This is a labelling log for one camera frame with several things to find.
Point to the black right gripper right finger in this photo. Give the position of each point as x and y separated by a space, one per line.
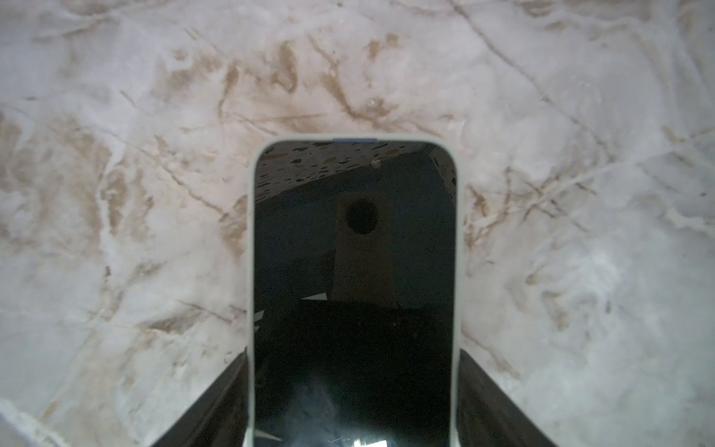
485 416

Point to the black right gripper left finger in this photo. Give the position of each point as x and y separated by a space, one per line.
219 417

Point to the phone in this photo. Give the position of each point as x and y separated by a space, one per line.
354 291

